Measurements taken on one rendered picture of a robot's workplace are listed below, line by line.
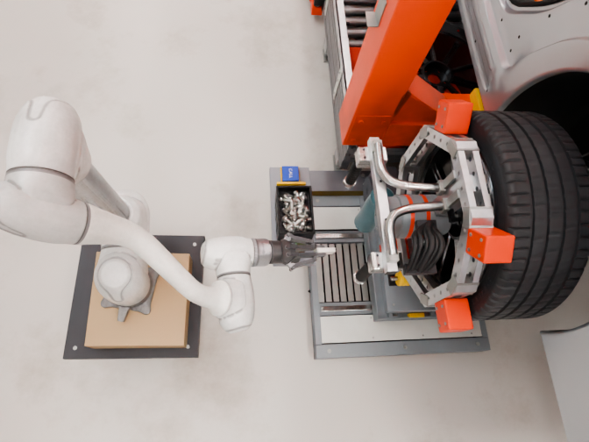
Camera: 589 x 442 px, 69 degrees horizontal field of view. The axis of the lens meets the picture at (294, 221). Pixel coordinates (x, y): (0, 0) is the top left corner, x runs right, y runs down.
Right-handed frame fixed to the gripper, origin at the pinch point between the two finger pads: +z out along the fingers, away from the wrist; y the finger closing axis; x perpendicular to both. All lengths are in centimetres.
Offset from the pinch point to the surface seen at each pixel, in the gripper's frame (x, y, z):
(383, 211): -30.0, 1.8, 4.9
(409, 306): 35, -15, 55
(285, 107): 66, 109, 25
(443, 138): -43, 19, 21
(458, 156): -48, 10, 19
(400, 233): -21.5, -1.7, 15.4
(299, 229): 14.5, 13.4, -1.5
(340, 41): 22, 119, 40
